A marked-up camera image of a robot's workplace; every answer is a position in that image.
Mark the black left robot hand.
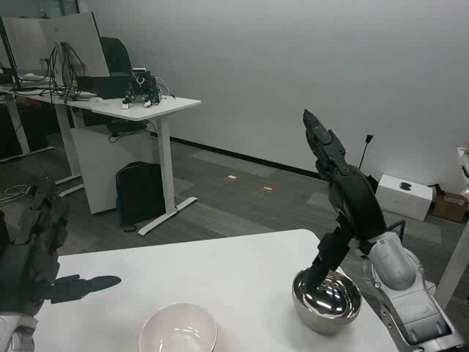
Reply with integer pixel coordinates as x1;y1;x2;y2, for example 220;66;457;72
0;177;122;316

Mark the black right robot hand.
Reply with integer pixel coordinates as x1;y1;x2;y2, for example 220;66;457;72
302;108;390;293

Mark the pale plastic bowl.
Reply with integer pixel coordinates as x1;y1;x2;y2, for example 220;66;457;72
138;302;219;352

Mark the shiny steel bowl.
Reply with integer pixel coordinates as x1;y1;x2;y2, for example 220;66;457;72
291;267;363;334

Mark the white product box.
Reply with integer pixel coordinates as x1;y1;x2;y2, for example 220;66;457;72
375;174;434;222

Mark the black folded umbrella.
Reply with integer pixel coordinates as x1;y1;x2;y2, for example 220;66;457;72
358;133;379;194

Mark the brown cardboard box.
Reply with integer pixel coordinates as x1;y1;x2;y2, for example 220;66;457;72
433;190;469;224

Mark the white under-desk cabinet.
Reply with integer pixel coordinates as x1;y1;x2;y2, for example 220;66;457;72
69;124;169;216

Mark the white furniture leg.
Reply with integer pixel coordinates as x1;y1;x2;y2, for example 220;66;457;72
435;219;469;311

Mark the black backpack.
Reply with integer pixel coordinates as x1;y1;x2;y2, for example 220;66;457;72
115;161;168;234

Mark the white desk with cluttered underside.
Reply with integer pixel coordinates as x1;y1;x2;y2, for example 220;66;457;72
0;86;56;162

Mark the black desktop box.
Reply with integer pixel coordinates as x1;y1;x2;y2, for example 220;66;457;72
75;75;133;100

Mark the white standing desk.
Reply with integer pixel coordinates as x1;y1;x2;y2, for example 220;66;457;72
14;87;202;236

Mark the small black desktop robot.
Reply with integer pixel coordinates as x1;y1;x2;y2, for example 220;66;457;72
122;67;162;107

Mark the white-backed computer monitor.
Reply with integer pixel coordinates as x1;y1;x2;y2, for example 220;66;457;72
0;16;51;91
39;11;111;92

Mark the black office chair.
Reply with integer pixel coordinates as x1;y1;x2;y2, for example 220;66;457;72
99;36;132;76

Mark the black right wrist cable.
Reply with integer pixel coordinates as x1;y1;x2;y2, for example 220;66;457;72
384;219;407;243

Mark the white floor cable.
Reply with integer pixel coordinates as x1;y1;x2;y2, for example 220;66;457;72
0;183;37;202

